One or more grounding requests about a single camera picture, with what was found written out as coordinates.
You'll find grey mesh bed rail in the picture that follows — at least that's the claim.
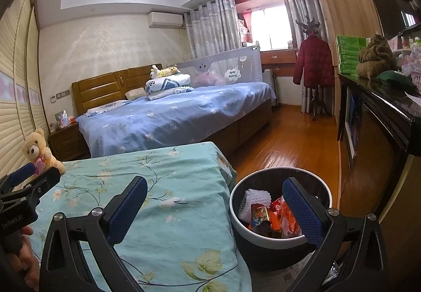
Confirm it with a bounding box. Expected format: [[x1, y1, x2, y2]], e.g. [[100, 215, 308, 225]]
[[178, 50, 264, 85]]

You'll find white air conditioner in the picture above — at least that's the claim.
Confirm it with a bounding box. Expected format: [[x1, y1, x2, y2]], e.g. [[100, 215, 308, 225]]
[[147, 11, 183, 29]]

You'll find person's left hand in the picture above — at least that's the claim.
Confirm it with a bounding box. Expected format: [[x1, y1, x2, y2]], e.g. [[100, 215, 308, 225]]
[[16, 225, 42, 283]]

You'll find white foam fruit net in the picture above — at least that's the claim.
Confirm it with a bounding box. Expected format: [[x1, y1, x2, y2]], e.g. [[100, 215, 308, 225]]
[[238, 189, 272, 223]]

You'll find red snack wrapper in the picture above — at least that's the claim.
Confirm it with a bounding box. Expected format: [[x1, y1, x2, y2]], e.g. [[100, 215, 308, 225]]
[[250, 203, 274, 234]]

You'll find dark wooden coat rack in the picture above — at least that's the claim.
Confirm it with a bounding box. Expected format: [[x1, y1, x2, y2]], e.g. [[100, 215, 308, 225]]
[[295, 15, 329, 121]]

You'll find red padded coat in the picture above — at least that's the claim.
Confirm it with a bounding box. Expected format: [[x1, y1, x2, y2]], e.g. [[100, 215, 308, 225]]
[[293, 34, 335, 88]]

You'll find cream teddy bear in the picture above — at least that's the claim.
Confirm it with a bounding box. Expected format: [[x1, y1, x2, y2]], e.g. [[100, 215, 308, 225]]
[[22, 128, 66, 174]]

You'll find folded blue white quilt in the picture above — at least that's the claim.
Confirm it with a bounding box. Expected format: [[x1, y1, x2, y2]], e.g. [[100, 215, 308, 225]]
[[145, 74, 195, 101]]

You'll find green cloth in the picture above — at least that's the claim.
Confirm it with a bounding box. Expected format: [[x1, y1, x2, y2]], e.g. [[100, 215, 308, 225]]
[[377, 70, 415, 87]]

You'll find stack of green boxes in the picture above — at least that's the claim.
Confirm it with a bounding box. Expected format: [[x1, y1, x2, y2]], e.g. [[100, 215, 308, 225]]
[[336, 35, 369, 77]]

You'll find wooden nightstand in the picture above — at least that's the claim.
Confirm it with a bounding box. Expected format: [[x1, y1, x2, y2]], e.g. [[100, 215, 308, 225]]
[[48, 122, 89, 162]]

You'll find cream pillow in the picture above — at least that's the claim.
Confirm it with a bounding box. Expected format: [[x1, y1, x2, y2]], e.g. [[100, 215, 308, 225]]
[[125, 87, 147, 101]]

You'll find wooden window desk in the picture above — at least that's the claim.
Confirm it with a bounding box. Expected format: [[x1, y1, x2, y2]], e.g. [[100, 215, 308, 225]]
[[260, 49, 298, 77]]

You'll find grey patterned curtain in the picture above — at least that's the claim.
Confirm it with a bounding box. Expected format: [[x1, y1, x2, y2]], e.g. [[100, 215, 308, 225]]
[[183, 0, 245, 61], [284, 0, 329, 113]]

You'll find wooden headboard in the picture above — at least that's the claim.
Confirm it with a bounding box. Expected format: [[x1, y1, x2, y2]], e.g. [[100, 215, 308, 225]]
[[72, 63, 163, 117]]

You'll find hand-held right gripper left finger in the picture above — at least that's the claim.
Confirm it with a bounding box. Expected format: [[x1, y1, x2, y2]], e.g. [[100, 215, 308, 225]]
[[39, 175, 148, 292]]

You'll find bed with blue sheet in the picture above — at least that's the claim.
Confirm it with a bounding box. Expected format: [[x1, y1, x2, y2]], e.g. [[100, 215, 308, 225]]
[[76, 82, 276, 158]]

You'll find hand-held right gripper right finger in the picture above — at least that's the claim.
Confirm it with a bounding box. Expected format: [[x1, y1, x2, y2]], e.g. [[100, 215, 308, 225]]
[[282, 176, 389, 292]]

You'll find cream louvered wardrobe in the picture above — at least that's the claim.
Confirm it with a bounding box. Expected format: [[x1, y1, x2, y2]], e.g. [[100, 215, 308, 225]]
[[0, 0, 53, 181]]

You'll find wall switch panel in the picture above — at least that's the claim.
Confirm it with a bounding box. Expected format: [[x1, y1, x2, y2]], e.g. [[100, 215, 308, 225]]
[[49, 90, 71, 103]]

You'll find yellow plush toy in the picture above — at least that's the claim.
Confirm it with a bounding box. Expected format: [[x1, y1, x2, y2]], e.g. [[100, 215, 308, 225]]
[[150, 64, 181, 79]]

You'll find pink plush toy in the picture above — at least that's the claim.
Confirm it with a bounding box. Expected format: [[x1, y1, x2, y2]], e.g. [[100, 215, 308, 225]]
[[194, 70, 227, 87]]

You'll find white and black waste bin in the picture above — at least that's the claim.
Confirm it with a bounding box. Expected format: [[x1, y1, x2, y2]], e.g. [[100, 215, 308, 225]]
[[229, 167, 333, 271]]

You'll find black glossy cabinet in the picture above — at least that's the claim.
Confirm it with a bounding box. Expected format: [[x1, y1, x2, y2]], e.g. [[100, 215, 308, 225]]
[[337, 73, 421, 246]]

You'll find black television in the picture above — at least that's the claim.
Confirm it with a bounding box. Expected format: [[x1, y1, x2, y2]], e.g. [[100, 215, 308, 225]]
[[372, 0, 421, 41]]

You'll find orange snack wrapper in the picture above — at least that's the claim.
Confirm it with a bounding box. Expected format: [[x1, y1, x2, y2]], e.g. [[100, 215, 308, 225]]
[[270, 195, 302, 239]]

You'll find teal floral tablecloth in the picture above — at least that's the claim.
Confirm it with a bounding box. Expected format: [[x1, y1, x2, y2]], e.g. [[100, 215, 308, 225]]
[[33, 142, 252, 292]]

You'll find brown plush toy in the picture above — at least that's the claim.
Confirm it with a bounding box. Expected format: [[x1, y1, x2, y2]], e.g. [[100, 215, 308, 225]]
[[358, 34, 397, 78]]

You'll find window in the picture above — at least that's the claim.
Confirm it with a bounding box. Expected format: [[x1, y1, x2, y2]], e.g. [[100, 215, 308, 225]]
[[250, 4, 293, 51]]

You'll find blue printed pillow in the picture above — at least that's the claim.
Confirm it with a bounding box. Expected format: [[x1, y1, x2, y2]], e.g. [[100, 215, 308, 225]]
[[85, 100, 130, 117]]

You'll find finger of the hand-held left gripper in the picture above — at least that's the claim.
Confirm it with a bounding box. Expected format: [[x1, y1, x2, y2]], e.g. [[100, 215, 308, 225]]
[[0, 162, 36, 193], [19, 165, 62, 203]]

